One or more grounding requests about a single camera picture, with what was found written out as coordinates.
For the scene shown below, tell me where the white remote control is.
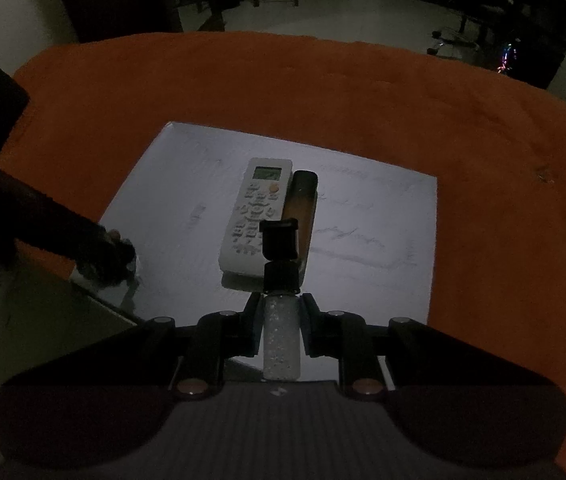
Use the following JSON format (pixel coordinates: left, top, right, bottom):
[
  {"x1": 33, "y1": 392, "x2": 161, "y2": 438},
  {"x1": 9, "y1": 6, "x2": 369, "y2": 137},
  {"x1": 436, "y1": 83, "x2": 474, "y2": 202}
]
[{"x1": 218, "y1": 157, "x2": 294, "y2": 277}]

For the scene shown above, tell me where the computer tower with coloured lights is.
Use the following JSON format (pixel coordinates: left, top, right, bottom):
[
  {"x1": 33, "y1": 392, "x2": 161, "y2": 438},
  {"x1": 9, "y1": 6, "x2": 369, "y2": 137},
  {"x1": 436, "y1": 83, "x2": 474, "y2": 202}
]
[{"x1": 493, "y1": 34, "x2": 566, "y2": 89}]

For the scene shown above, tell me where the orange cloth covered desktop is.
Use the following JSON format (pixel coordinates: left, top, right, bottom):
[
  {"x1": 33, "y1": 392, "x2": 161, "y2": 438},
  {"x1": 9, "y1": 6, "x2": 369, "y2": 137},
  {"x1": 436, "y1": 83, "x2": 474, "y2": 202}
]
[{"x1": 0, "y1": 31, "x2": 566, "y2": 413}]

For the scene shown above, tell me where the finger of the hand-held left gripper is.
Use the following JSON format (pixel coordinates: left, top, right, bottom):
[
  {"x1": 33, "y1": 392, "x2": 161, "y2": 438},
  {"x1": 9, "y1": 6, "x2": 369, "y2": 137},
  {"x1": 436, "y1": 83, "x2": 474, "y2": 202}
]
[{"x1": 0, "y1": 169, "x2": 137, "y2": 289}]

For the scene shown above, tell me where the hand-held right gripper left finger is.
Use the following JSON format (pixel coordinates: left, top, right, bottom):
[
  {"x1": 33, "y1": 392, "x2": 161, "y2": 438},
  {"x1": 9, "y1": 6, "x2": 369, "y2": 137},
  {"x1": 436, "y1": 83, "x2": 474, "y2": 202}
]
[{"x1": 140, "y1": 292, "x2": 266, "y2": 402}]

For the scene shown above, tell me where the dark wardrobe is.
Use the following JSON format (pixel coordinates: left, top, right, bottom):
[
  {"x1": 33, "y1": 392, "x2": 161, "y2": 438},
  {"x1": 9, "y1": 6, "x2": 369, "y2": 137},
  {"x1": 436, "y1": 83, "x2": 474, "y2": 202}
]
[{"x1": 50, "y1": 0, "x2": 182, "y2": 44}]

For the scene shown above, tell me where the black office chair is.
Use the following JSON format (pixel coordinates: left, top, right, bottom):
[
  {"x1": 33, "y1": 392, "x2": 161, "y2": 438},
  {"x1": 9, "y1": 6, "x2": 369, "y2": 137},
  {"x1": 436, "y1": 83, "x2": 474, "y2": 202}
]
[{"x1": 427, "y1": 0, "x2": 496, "y2": 57}]

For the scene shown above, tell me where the white paper sheet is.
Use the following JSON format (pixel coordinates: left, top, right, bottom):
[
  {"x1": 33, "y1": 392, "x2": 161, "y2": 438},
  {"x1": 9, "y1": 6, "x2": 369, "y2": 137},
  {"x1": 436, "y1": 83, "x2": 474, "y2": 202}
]
[{"x1": 97, "y1": 121, "x2": 438, "y2": 333}]

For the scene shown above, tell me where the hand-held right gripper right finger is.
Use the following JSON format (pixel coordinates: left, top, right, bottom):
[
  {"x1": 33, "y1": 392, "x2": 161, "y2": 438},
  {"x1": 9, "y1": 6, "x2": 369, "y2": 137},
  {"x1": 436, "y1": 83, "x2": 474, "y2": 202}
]
[{"x1": 299, "y1": 292, "x2": 430, "y2": 401}]

